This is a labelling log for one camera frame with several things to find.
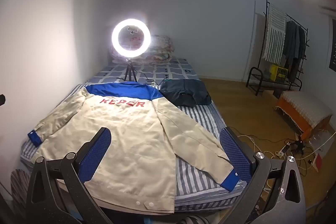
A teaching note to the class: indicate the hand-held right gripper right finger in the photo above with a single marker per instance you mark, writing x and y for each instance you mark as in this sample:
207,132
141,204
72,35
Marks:
235,155

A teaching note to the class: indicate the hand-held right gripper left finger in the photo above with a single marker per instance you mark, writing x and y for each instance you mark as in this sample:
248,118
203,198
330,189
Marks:
97,153

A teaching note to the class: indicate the cream and blue jacket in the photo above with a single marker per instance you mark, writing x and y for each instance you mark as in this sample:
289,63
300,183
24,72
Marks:
126,140

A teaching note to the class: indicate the dark hanging clothes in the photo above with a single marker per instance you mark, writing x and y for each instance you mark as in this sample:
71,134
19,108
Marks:
291,48

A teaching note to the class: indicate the black clothes rack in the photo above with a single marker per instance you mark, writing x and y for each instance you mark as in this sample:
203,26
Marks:
266,1

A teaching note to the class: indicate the white power strip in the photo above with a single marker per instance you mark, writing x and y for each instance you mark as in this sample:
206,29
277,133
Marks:
282,151

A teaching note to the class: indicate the blue striped bed sheet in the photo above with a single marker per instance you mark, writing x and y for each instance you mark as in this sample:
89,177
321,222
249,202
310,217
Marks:
199,113

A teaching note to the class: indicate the small black floor device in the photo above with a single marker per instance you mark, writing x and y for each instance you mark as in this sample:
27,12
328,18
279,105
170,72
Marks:
298,145

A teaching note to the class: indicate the dark blue garment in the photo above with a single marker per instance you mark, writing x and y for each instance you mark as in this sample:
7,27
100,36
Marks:
183,92

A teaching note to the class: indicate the yellow crate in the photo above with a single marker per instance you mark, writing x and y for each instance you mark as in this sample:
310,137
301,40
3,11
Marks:
278,73

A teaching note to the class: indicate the blue checked bed sheet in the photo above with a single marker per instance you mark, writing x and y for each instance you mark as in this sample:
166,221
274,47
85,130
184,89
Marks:
170,71

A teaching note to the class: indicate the floral folded quilt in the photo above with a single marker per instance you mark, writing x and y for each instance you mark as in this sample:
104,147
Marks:
162,48

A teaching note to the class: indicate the striped white towel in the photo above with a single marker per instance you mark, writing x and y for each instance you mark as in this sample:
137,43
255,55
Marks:
274,35

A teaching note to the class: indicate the dark wall poster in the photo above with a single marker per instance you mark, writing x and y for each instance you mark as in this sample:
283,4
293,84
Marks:
333,56

